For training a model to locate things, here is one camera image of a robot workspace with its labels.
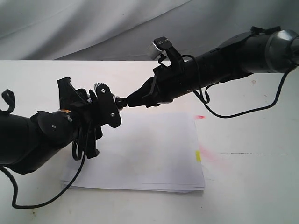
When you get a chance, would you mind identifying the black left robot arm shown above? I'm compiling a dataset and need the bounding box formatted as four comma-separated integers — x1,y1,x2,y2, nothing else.
0,77,103,175

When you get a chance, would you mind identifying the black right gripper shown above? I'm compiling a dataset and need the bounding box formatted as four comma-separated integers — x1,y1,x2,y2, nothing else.
126,64,187,108

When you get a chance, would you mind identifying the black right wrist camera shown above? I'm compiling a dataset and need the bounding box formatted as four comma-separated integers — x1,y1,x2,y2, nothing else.
146,35,183,70

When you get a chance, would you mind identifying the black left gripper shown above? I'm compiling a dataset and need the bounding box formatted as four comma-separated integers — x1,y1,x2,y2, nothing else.
57,77,103,159

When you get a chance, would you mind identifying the white polka-dot spray can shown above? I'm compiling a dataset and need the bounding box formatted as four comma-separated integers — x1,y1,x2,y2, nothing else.
112,94,128,111

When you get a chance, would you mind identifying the grey backdrop cloth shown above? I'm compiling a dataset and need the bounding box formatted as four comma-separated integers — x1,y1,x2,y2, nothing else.
0,0,299,60

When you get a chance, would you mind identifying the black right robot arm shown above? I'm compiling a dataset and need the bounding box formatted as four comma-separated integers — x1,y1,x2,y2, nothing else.
85,27,299,120

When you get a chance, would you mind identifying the white paper stack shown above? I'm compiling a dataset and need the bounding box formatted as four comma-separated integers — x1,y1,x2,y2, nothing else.
61,113,205,193

